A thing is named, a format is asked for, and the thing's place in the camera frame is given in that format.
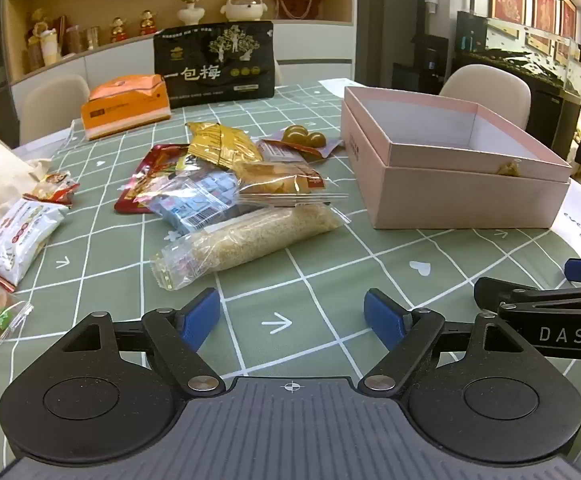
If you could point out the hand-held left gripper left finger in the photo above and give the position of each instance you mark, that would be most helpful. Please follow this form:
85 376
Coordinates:
203 317

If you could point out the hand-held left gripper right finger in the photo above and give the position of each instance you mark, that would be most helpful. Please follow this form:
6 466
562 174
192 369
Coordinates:
383 320

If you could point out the pink cardboard box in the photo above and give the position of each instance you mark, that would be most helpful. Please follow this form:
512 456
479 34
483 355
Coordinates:
470 200

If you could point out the yellow cartoon snack packet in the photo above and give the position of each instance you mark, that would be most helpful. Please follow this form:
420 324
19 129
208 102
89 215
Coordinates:
53 185

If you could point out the white snack packet red ends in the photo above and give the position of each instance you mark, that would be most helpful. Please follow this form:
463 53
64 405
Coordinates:
15 235

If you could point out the green checked tablecloth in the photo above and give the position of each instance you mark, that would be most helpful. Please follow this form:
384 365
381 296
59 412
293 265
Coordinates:
320 280

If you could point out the clear zip bag of grains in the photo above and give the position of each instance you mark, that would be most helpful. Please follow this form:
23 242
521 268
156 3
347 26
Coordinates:
250 235

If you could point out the clear bag of blue candies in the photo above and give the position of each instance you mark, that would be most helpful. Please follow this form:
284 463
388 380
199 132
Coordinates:
190 200

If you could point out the clear bread packet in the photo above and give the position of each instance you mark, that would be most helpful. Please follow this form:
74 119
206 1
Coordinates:
270 180

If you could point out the green olives packet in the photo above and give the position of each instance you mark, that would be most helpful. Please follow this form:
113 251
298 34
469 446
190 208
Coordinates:
300 136

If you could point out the beige chair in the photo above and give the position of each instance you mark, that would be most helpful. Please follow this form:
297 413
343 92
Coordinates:
485 87
50 105

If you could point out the orange tissue box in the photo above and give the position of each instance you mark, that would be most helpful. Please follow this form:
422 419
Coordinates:
120 115

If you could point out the glass fish tank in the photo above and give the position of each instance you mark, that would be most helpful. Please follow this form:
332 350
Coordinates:
520 50

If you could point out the black printed snack bag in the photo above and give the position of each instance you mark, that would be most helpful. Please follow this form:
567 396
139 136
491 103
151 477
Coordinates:
210 75

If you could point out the wooden shelf cabinet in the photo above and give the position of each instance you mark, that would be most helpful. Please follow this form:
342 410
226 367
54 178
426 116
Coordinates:
120 57

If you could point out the red gold figurine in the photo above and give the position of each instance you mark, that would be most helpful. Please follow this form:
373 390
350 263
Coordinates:
117 30
146 22

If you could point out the white vase with flower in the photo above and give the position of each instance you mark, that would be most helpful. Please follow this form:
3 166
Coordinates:
190 12

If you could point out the white bottle with straw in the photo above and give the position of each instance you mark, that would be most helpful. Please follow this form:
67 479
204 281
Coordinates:
50 47

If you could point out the white round rabbit figurine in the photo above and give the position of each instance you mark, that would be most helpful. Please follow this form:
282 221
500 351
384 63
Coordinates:
243 5

